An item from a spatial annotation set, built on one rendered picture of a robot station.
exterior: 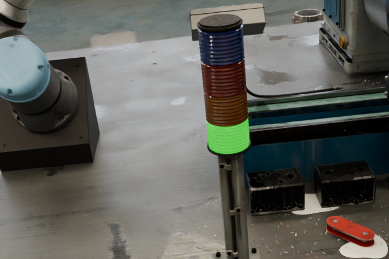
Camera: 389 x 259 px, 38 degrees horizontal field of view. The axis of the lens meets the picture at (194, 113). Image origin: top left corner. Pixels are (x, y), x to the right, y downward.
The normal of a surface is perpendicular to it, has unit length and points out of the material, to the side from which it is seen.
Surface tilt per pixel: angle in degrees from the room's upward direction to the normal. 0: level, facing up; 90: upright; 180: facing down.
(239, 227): 90
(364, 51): 90
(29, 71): 53
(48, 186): 0
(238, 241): 90
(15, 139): 48
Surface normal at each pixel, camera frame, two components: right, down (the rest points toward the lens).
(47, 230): -0.09, -0.90
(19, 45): 0.05, -0.19
